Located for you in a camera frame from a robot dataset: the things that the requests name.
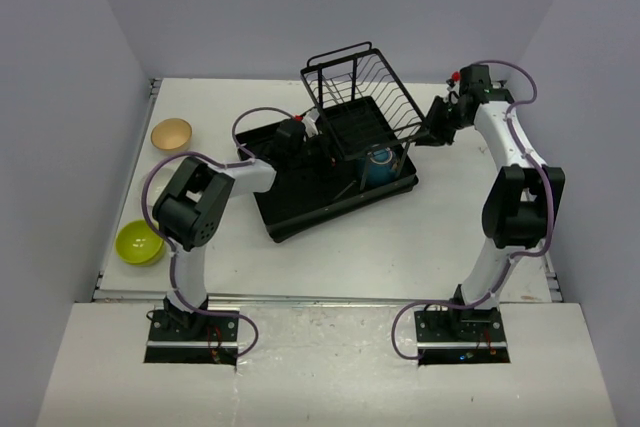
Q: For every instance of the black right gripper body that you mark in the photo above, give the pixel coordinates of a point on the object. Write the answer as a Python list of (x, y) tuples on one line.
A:
[(446, 119)]

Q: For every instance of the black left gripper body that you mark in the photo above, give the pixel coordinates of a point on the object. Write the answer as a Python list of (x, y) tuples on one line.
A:
[(316, 153)]

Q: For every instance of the black drip tray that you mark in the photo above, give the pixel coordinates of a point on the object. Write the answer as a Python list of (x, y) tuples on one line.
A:
[(302, 196)]

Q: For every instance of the blue ceramic bowl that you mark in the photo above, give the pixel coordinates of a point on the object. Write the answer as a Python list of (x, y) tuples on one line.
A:
[(378, 168)]

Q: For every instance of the black wire dish rack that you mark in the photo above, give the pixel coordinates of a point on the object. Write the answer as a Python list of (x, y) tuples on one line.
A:
[(362, 103)]

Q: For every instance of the beige bird painted bowl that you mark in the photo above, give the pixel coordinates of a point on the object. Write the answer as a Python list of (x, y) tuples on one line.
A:
[(172, 135)]

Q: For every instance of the white speckled ceramic bowl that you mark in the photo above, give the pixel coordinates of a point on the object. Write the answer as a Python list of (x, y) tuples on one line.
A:
[(156, 186)]

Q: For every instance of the lime green bowl front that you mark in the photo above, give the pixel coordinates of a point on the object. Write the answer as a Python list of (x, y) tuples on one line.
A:
[(138, 245)]

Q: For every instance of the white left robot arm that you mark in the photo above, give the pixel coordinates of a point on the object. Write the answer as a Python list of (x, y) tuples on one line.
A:
[(189, 211)]

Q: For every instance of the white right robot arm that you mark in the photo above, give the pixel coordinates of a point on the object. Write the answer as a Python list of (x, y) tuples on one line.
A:
[(518, 216)]

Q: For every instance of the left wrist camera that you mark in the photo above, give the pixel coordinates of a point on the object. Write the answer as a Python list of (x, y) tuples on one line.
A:
[(309, 119)]

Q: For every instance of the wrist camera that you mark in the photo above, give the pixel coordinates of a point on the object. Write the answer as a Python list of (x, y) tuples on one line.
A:
[(309, 119), (453, 81)]

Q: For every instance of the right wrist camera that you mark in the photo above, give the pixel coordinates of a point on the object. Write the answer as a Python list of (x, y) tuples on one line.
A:
[(453, 81)]

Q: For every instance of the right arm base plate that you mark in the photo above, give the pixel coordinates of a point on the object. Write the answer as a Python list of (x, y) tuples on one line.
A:
[(460, 337)]

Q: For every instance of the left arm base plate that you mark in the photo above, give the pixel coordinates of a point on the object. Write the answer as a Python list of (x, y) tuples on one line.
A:
[(208, 341)]

